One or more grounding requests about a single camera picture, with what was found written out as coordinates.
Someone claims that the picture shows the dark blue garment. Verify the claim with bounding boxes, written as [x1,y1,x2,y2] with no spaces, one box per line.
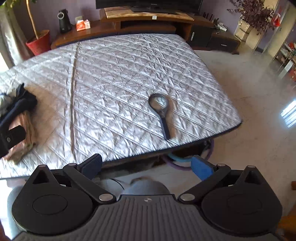
[0,83,38,133]

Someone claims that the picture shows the wooden television stand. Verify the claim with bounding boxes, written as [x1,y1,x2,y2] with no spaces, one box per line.
[51,7,241,55]

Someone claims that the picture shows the woven flower vase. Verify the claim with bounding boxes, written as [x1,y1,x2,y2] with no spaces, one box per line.
[233,20,254,41]

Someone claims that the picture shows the dried purple flower bunch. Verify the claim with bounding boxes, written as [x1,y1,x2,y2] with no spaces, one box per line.
[227,0,279,36]

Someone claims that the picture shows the light blue cloth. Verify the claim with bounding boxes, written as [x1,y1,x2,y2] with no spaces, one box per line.
[0,92,12,117]

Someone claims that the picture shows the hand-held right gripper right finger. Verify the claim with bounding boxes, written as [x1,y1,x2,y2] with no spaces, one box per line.
[178,155,266,205]

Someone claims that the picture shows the red plant pot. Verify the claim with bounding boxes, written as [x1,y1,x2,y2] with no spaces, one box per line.
[25,29,51,56]

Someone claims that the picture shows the silver quilted blanket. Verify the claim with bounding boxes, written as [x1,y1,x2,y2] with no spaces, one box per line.
[0,34,242,180]

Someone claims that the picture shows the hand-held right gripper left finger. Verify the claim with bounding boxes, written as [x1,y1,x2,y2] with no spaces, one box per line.
[29,153,117,205]

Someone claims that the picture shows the grey curtain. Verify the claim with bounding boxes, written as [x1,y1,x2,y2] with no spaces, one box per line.
[0,6,27,69]

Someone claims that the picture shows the black flat television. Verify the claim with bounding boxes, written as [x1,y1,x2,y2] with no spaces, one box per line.
[95,0,210,14]

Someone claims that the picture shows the metal storage shelf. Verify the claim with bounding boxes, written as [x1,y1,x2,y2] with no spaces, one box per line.
[273,41,296,82]

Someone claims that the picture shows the green potted tree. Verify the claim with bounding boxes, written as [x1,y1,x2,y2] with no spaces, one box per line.
[0,0,39,40]

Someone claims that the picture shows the purple and teal hoops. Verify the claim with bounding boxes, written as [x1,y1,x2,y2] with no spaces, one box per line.
[161,138,215,172]

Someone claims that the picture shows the black cylindrical speaker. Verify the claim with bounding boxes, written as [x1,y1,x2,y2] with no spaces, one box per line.
[57,9,72,33]

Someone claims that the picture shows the black magnifying glass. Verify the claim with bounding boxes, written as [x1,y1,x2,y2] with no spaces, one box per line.
[148,93,171,141]

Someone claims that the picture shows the orange and white box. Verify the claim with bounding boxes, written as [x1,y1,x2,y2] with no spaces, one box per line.
[76,20,91,31]

